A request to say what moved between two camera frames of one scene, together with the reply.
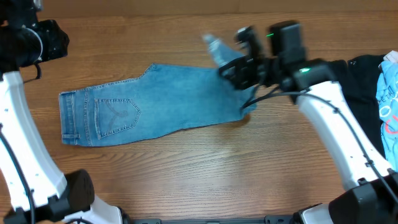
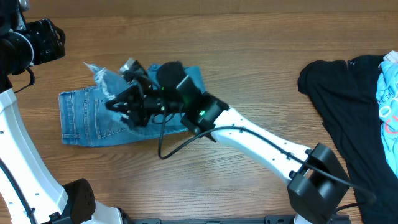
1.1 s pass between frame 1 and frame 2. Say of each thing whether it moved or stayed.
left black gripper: stayed
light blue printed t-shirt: stayed
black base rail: stayed
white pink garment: stayed
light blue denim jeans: moved
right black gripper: moved
